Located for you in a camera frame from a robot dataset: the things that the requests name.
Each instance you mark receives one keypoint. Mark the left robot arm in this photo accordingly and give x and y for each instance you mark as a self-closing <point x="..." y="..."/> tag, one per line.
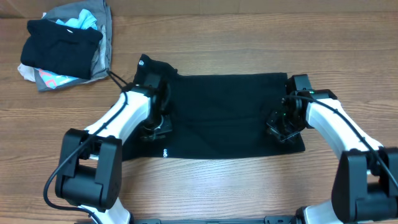
<point x="89" y="172"/>

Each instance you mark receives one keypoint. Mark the white folded garment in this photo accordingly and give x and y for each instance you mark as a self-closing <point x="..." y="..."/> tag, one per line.
<point x="27" y="72"/>

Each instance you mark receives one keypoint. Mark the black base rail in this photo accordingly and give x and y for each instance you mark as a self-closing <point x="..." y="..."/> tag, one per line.
<point x="280" y="219"/>

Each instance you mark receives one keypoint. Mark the light blue garment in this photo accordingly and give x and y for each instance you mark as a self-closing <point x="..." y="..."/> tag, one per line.
<point x="84" y="21"/>

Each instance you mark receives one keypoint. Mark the black t-shirt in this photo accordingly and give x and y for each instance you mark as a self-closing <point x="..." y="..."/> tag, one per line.
<point x="214" y="116"/>

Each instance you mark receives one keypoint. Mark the blue garment with red print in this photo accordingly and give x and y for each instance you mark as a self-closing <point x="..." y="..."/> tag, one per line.
<point x="52" y="80"/>

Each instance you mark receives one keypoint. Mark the folded black shirt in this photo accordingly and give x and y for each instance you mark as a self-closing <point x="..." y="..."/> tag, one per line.
<point x="60" y="49"/>

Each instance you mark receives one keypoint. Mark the folded grey shirt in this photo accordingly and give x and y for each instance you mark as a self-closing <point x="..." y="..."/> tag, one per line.
<point x="102" y="58"/>

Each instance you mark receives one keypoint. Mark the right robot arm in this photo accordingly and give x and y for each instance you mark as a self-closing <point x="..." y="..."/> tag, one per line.
<point x="365" y="185"/>

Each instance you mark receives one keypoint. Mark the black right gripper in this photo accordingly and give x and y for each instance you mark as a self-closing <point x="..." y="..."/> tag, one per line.
<point x="272" y="127"/>

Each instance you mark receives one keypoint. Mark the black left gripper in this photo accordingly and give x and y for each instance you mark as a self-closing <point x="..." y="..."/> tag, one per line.
<point x="146" y="133"/>

